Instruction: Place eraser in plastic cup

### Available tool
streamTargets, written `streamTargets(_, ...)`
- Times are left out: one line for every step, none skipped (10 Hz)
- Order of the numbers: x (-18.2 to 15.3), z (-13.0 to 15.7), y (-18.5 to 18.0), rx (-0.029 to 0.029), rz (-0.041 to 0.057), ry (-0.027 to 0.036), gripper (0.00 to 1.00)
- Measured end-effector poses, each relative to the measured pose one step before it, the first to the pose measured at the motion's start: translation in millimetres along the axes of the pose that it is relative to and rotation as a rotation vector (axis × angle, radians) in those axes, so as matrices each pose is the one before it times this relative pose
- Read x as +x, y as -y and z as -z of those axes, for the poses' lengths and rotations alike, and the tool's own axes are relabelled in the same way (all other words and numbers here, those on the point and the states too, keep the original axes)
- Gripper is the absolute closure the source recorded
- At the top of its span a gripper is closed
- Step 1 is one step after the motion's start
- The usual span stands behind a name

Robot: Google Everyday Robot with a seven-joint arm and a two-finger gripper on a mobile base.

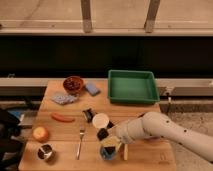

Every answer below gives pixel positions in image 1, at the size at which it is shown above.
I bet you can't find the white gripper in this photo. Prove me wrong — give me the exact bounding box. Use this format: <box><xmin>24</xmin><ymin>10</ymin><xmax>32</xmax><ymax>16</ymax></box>
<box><xmin>97</xmin><ymin>128</ymin><xmax>121</xmax><ymax>155</ymax></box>

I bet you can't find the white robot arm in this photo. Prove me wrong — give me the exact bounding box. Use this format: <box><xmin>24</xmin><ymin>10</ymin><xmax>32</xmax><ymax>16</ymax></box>
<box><xmin>97</xmin><ymin>112</ymin><xmax>213</xmax><ymax>164</ymax></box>

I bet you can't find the clear blue plastic cup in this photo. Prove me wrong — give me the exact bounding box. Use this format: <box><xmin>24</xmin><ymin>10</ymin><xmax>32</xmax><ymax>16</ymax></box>
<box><xmin>100</xmin><ymin>146</ymin><xmax>116</xmax><ymax>160</ymax></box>

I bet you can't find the white paper cup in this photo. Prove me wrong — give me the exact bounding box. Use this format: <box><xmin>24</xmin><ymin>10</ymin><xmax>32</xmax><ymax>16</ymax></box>
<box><xmin>92</xmin><ymin>113</ymin><xmax>109</xmax><ymax>129</ymax></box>

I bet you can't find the metal measuring cup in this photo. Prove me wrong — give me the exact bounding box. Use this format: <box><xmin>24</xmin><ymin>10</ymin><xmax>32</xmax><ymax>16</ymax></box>
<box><xmin>37</xmin><ymin>144</ymin><xmax>55</xmax><ymax>162</ymax></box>

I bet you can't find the yellow wooden stick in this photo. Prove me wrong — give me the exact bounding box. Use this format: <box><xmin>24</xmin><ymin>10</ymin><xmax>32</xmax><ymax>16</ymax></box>
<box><xmin>123</xmin><ymin>144</ymin><xmax>128</xmax><ymax>161</ymax></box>

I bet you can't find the black cylindrical can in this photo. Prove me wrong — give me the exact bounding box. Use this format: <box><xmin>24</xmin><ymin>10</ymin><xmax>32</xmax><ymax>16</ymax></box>
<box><xmin>83</xmin><ymin>108</ymin><xmax>96</xmax><ymax>123</ymax></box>

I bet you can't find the blue sponge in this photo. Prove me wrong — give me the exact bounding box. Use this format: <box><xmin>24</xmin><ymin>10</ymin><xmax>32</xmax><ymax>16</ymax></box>
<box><xmin>85</xmin><ymin>83</ymin><xmax>100</xmax><ymax>96</ymax></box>

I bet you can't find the green plastic tray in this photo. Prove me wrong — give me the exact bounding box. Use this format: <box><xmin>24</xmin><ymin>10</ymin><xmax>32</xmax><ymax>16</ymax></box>
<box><xmin>108</xmin><ymin>70</ymin><xmax>160</xmax><ymax>104</ymax></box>

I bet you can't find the dark red bowl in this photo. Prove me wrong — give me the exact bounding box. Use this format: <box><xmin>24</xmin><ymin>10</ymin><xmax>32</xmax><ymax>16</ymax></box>
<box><xmin>63</xmin><ymin>76</ymin><xmax>84</xmax><ymax>94</ymax></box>

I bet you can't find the red yellow apple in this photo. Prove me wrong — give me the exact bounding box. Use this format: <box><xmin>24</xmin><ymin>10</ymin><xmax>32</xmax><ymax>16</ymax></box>
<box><xmin>33</xmin><ymin>127</ymin><xmax>49</xmax><ymax>142</ymax></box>

